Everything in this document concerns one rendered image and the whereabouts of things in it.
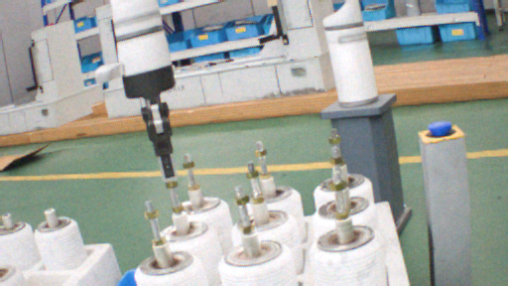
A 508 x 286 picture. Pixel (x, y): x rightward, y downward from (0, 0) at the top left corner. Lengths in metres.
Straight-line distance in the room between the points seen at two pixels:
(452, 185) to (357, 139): 0.45
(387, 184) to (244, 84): 1.92
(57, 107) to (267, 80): 1.66
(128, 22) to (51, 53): 3.40
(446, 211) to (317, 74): 2.12
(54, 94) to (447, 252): 3.58
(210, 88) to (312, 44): 0.61
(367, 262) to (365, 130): 0.62
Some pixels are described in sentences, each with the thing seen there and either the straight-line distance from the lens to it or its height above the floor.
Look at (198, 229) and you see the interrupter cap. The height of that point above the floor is 0.25.
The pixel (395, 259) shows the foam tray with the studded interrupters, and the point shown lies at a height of 0.18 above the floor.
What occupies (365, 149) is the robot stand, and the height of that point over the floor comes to 0.21.
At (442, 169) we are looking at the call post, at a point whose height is 0.27.
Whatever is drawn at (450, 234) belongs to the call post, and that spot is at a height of 0.15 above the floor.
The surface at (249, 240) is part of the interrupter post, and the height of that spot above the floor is 0.27.
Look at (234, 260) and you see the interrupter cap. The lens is 0.77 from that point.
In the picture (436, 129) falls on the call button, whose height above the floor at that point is 0.33.
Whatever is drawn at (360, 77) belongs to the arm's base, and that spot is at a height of 0.36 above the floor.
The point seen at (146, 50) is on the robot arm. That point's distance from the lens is 0.83.
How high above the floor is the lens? 0.55
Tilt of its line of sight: 12 degrees down
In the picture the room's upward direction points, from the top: 12 degrees counter-clockwise
